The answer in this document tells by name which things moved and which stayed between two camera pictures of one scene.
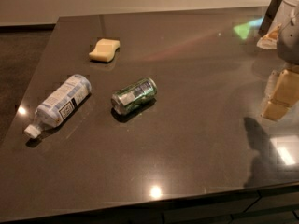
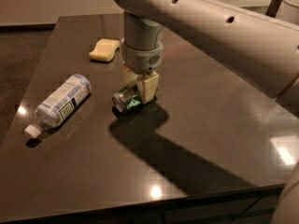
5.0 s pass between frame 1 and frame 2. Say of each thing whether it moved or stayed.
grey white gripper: moved
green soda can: stayed
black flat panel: stayed
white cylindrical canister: stayed
